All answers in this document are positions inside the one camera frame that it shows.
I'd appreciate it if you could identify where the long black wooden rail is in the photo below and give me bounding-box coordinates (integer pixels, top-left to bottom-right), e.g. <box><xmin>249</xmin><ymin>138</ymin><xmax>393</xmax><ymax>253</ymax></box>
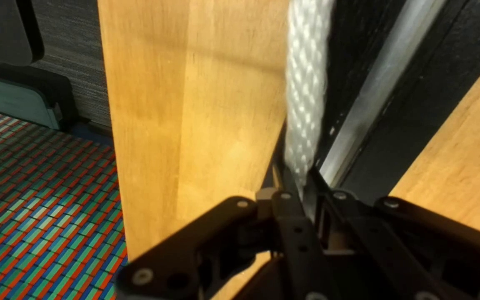
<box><xmin>274</xmin><ymin>0</ymin><xmax>480</xmax><ymax>203</ymax></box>

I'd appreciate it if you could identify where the dark teal equipment base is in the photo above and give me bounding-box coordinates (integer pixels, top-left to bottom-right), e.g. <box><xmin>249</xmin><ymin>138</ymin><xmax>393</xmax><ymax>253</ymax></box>
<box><xmin>0</xmin><ymin>65</ymin><xmax>79</xmax><ymax>130</ymax></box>

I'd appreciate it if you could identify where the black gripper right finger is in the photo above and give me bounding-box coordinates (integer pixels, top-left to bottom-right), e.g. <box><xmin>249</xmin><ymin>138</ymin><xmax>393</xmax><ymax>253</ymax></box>
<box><xmin>304</xmin><ymin>170</ymin><xmax>480</xmax><ymax>300</ymax></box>

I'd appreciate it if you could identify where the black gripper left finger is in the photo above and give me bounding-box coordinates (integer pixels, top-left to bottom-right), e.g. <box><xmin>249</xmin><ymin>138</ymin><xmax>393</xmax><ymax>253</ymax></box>
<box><xmin>113</xmin><ymin>175</ymin><xmax>329</xmax><ymax>300</ymax></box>

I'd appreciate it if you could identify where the white braided rope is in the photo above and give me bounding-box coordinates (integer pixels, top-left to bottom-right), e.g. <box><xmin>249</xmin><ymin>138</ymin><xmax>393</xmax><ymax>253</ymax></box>
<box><xmin>281</xmin><ymin>0</ymin><xmax>336</xmax><ymax>190</ymax></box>

